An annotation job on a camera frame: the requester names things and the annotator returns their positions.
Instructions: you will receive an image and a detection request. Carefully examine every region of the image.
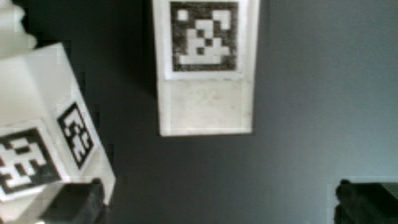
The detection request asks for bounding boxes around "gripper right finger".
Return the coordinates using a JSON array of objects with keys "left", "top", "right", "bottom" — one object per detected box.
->
[{"left": 335, "top": 179, "right": 398, "bottom": 224}]

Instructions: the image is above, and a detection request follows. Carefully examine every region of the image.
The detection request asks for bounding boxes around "white table leg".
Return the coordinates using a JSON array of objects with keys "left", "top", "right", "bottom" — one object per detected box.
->
[
  {"left": 153, "top": 0, "right": 262, "bottom": 137},
  {"left": 0, "top": 0, "right": 116, "bottom": 224}
]

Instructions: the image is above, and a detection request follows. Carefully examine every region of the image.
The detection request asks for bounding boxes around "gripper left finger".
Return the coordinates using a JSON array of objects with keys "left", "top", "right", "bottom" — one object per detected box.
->
[{"left": 40, "top": 179, "right": 109, "bottom": 224}]

